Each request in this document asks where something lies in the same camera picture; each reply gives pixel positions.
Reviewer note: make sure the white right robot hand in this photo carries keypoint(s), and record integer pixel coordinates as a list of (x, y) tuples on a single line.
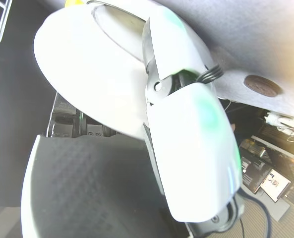
[(194, 138)]

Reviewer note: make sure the black box with white print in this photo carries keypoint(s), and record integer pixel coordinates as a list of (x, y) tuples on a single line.
[(254, 171)]

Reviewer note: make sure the spare white robot hand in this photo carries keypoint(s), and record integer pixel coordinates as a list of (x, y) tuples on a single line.
[(275, 120)]

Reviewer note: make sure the brown round cookie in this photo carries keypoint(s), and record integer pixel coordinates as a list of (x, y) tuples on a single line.
[(262, 84)]

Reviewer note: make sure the tablet with lit screen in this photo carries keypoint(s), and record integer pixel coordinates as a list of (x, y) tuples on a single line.
[(275, 184)]

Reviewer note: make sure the yellow rectangular block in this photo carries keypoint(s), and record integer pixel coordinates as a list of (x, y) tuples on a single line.
[(73, 2)]

